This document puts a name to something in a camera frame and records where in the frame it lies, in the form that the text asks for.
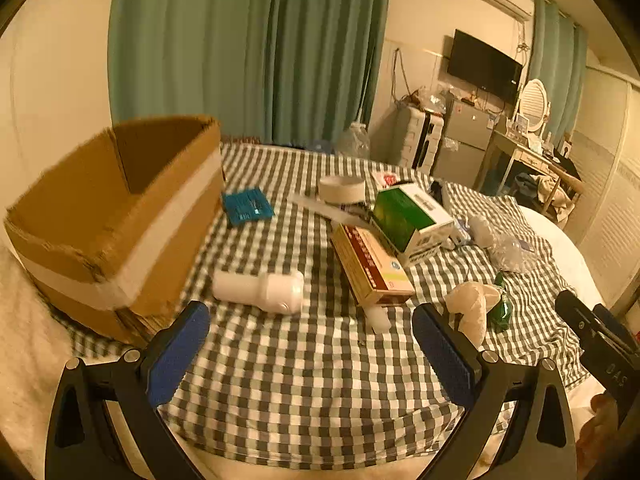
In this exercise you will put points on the white louvred wardrobe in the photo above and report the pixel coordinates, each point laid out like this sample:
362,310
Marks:
610,175

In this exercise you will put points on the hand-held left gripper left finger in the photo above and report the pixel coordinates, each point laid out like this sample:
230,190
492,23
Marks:
180,355

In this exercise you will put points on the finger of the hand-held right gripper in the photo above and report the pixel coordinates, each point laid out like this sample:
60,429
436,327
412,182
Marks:
611,321
575,315

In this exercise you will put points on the white small tube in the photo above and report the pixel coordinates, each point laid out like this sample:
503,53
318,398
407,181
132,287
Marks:
378,317

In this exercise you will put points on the narrow green curtain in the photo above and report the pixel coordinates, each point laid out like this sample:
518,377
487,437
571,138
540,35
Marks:
557,65

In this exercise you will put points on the white fluffy blanket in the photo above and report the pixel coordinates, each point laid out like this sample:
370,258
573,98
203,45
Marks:
30,360

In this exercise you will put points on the white suitcase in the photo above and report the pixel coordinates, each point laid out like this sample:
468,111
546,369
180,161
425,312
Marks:
417,135

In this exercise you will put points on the wide green curtain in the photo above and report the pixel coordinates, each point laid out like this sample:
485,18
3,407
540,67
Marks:
240,50

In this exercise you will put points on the blue flat packet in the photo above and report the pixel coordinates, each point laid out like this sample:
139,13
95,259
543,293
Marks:
247,206

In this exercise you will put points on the small black object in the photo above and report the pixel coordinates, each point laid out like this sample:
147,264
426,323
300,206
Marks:
439,191

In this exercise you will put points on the clear plastic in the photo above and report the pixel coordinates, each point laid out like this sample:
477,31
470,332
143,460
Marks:
510,247

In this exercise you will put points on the black wall television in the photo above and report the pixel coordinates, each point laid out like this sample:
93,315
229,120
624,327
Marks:
484,66

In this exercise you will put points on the white plastic bottle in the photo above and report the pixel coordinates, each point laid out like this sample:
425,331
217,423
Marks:
260,290

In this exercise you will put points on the brown cardboard box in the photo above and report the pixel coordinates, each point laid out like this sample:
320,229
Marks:
100,225

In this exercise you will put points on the white plastic strip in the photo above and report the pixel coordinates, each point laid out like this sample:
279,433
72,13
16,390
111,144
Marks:
320,208

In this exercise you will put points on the grey mini fridge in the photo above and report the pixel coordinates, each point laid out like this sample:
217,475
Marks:
467,140

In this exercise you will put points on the oval white vanity mirror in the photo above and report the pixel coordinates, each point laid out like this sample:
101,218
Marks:
532,105

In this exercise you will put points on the pile of clothes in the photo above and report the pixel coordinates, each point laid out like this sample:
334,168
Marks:
547,190

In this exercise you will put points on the red white snack packet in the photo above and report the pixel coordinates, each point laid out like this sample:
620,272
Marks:
386,178

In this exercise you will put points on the green checked cloth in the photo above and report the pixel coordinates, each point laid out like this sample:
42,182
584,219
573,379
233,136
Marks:
300,385

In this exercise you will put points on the cream dressing table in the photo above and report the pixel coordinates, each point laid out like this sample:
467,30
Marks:
520,157

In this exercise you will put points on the large clear water bottle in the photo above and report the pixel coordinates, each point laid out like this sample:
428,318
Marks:
354,141

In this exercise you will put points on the green white medicine box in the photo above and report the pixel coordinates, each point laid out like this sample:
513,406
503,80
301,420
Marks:
410,215

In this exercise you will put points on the red orange medicine box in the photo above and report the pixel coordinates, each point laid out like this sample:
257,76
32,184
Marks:
372,265

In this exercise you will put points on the beige tape roll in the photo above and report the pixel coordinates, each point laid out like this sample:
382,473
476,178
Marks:
341,191

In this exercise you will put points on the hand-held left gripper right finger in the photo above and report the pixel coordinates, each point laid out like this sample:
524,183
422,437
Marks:
445,360

